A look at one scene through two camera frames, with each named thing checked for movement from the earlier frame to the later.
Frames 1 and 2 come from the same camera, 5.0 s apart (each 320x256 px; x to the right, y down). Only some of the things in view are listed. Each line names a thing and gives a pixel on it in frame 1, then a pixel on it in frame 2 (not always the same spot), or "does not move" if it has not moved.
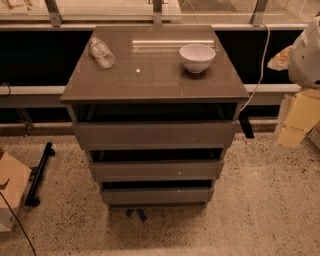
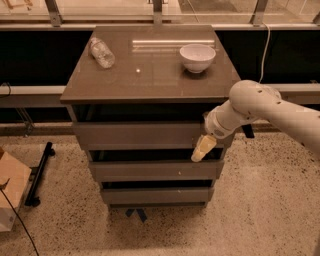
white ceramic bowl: x=197 y=57 does not move
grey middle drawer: x=154 y=171 does not move
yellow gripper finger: x=280 y=61 → x=205 y=143
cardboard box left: x=14 y=179 does not move
